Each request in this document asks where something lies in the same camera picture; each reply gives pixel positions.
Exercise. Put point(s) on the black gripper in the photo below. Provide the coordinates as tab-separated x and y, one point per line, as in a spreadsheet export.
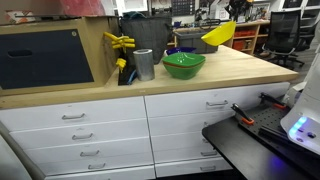
238	9

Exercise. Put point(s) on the yellow plastic bowl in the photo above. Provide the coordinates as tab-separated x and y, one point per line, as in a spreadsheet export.
220	34

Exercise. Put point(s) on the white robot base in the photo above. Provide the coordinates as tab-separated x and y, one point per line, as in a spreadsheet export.
302	123

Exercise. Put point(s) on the green plastic bowl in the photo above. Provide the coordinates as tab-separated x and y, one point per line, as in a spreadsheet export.
183	65

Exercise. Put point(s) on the blue bowl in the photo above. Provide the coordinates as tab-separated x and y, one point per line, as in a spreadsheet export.
180	49

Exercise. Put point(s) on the wooden shelf unit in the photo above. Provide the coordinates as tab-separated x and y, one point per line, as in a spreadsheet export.
246	35

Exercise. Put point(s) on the black office chair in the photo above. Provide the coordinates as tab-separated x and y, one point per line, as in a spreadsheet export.
283	38

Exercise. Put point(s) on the grey plastic tote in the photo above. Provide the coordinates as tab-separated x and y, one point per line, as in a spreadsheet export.
193	39

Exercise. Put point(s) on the grey fabric bin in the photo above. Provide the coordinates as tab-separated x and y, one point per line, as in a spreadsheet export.
149	33

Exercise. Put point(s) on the silver metal cylinder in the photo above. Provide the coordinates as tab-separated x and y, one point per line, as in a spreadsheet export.
144	64

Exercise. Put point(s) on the black orange clamp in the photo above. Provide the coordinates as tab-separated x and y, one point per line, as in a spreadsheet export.
268	98
244	117

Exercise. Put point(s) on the yellow clamp tools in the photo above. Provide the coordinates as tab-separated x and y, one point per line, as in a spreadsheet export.
122	43

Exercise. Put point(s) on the black perforated board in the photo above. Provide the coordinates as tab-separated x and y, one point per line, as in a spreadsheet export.
267	129

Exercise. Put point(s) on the black tool holder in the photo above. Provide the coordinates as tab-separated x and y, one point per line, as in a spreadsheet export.
127	75

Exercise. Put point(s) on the white drawer cabinet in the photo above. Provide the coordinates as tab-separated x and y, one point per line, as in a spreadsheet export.
135	138

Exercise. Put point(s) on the wooden box with black panel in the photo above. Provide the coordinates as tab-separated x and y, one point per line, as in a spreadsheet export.
56	55

